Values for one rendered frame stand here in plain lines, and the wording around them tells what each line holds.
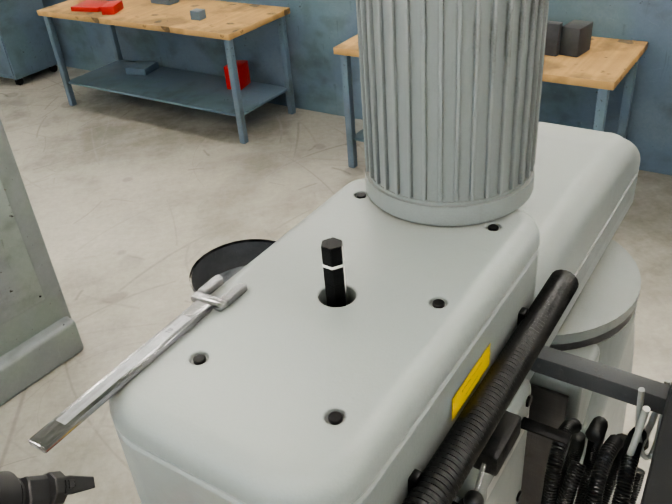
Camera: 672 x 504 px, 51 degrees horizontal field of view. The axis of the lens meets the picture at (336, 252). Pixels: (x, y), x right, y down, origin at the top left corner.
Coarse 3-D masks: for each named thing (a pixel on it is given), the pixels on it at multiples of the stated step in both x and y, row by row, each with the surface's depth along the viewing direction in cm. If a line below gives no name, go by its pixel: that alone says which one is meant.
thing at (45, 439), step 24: (216, 288) 72; (240, 288) 70; (192, 312) 68; (168, 336) 65; (144, 360) 62; (96, 384) 60; (120, 384) 60; (72, 408) 58; (96, 408) 58; (48, 432) 56
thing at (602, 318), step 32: (608, 256) 128; (608, 288) 121; (640, 288) 120; (576, 320) 114; (608, 320) 114; (576, 352) 113; (608, 352) 118; (544, 384) 110; (544, 416) 113; (576, 416) 110; (608, 416) 128; (544, 448) 116
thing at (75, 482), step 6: (72, 480) 122; (78, 480) 124; (84, 480) 125; (90, 480) 127; (72, 486) 122; (78, 486) 124; (84, 486) 125; (90, 486) 126; (72, 492) 122; (78, 492) 124
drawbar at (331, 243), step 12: (324, 240) 67; (336, 240) 66; (324, 252) 66; (336, 252) 66; (324, 264) 67; (336, 264) 66; (324, 276) 68; (336, 276) 67; (336, 288) 68; (336, 300) 68
